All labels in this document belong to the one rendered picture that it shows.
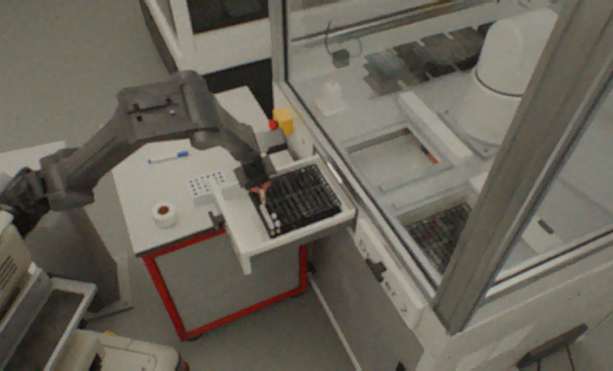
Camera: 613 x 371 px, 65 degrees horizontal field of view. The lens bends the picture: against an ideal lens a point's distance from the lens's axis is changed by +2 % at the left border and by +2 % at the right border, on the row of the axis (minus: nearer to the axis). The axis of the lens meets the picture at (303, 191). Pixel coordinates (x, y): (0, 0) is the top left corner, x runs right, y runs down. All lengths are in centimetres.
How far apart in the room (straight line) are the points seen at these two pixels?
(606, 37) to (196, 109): 50
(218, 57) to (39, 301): 118
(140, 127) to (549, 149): 54
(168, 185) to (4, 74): 241
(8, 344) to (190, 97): 62
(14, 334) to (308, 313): 133
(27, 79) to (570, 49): 346
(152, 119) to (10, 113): 284
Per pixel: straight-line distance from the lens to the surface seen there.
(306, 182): 139
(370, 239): 125
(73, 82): 360
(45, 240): 194
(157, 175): 167
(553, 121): 68
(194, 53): 193
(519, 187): 76
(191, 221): 151
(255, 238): 135
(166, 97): 71
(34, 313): 113
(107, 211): 267
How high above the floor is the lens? 193
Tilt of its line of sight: 49 degrees down
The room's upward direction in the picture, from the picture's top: straight up
